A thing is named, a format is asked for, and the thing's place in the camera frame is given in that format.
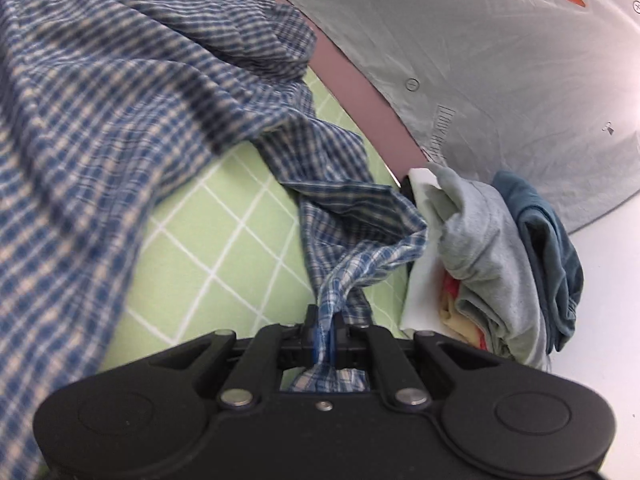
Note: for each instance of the grey folded garment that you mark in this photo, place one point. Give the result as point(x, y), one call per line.
point(490, 240)

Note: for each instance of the blue folded garment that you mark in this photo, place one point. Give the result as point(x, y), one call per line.
point(550, 240)

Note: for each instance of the grey carrot print sheet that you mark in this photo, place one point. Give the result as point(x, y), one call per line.
point(475, 35)

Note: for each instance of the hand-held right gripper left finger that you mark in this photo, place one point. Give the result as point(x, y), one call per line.
point(317, 347)

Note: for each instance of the mauve cloth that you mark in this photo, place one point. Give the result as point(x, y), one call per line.
point(370, 105)

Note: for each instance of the black flat item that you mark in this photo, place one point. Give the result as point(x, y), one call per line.
point(407, 187)

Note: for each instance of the yellow and red folded garment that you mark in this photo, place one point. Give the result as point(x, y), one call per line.
point(452, 310)

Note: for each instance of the blue plaid shirt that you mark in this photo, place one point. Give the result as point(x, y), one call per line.
point(125, 110)

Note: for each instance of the green grid mat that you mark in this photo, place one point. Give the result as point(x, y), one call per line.
point(210, 240)

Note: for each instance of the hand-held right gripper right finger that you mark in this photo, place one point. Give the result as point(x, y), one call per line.
point(331, 347)

